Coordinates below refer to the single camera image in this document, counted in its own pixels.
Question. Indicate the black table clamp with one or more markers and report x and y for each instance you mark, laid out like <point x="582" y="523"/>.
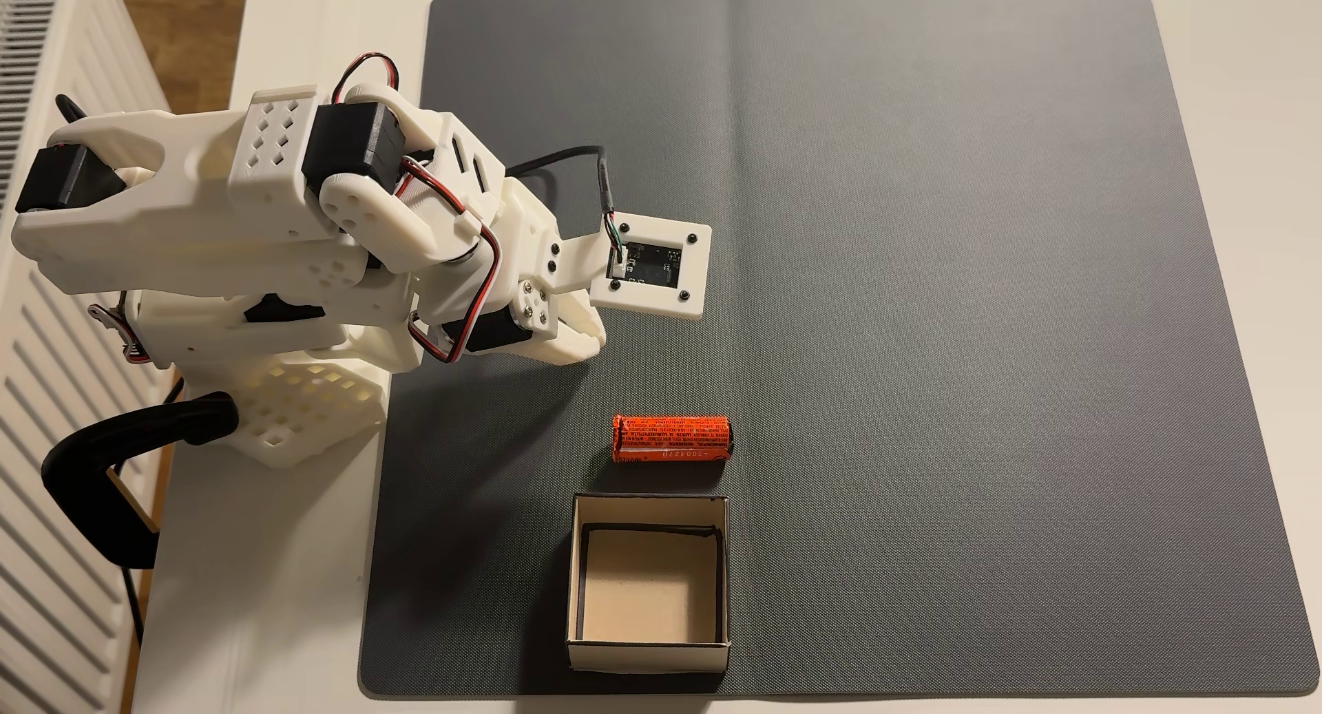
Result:
<point x="93" y="487"/>

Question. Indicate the white framed camera box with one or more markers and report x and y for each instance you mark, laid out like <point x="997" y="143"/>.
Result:
<point x="661" y="303"/>

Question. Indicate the small open cardboard box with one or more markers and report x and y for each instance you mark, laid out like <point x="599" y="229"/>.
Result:
<point x="649" y="590"/>

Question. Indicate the dark grey table mat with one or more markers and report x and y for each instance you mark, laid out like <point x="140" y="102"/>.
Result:
<point x="930" y="332"/>

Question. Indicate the white radiator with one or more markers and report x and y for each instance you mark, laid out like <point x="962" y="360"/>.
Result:
<point x="52" y="631"/>

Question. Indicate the red liquorice candy roll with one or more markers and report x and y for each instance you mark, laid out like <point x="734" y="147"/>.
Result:
<point x="671" y="438"/>

